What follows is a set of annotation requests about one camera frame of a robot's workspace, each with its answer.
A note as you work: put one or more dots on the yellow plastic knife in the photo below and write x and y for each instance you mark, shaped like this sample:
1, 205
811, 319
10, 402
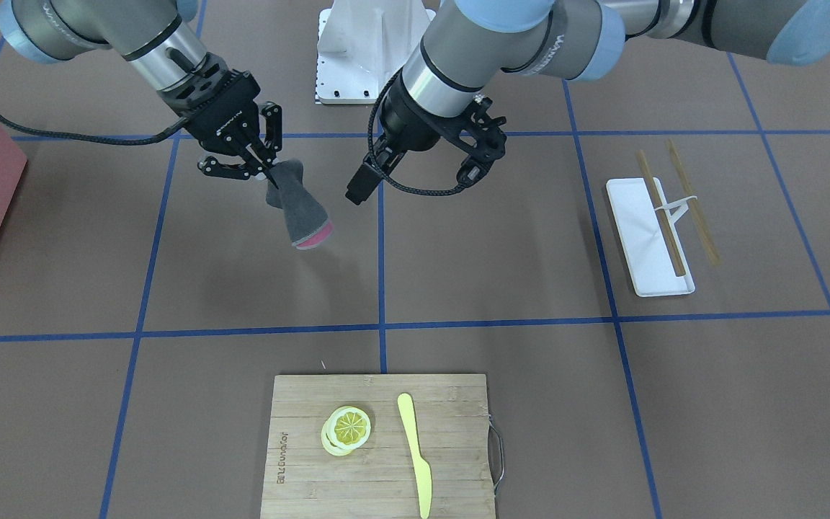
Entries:
422, 470

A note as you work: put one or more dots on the grey and pink cloth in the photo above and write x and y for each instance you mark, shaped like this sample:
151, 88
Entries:
307, 222

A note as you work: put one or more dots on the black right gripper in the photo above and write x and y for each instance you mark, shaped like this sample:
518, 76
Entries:
222, 114

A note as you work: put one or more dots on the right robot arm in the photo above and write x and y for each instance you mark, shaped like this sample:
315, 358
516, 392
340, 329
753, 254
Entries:
154, 37

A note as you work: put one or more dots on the white rectangular tray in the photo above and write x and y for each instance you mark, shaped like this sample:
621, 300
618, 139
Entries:
637, 220

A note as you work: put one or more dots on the wooden rack rod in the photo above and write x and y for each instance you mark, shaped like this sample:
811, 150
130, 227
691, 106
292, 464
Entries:
664, 223
694, 206

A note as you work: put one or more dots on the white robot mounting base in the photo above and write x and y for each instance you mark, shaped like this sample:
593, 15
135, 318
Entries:
361, 44

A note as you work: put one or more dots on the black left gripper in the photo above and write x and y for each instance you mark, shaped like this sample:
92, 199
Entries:
409, 124

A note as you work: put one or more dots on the yellow lemon slices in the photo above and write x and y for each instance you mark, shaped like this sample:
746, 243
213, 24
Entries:
345, 430

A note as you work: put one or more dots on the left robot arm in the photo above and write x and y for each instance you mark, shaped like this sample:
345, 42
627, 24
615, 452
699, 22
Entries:
437, 94

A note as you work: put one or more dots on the bamboo cutting board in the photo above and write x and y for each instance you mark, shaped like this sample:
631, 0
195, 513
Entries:
377, 480

